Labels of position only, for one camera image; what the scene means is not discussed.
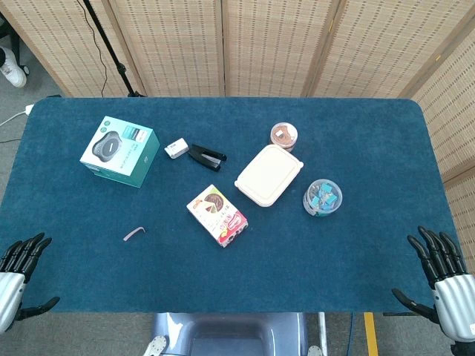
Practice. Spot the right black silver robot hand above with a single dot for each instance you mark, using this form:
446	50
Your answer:
454	304

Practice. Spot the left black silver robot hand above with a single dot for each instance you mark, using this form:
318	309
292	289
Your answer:
11	289

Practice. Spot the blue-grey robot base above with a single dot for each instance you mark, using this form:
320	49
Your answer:
230	333

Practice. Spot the red snack box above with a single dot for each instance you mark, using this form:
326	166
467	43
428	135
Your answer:
213	211

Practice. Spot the yellow floor tape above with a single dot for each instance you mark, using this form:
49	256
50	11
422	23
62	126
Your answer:
371	333

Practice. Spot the blue table mat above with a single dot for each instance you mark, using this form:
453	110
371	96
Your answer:
334	259

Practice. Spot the white table leg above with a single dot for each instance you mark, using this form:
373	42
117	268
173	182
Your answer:
322	330

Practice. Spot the clear jar blue binder clips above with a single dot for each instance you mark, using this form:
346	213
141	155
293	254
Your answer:
322	198

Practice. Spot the teal white product box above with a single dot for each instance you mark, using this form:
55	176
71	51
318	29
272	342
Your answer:
111	148

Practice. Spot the white power strip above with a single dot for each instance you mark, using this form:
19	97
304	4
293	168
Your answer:
29	109

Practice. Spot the small white staple box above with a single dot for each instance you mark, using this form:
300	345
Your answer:
176	148

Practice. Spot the white sneaker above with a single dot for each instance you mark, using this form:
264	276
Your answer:
13	72

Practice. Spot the beige lidded lunch box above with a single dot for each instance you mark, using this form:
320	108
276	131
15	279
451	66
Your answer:
267	174

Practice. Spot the black stapler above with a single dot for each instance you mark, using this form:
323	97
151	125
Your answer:
206	155

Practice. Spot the clear jar brown contents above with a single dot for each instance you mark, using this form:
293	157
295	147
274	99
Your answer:
284	134

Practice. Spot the black office chair base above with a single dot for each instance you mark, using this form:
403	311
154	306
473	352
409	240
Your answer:
15	42

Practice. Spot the black tripod stand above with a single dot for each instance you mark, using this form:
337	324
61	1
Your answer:
107	42

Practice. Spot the white robot base bracket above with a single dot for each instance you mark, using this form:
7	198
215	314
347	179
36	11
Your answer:
156	346
314	351

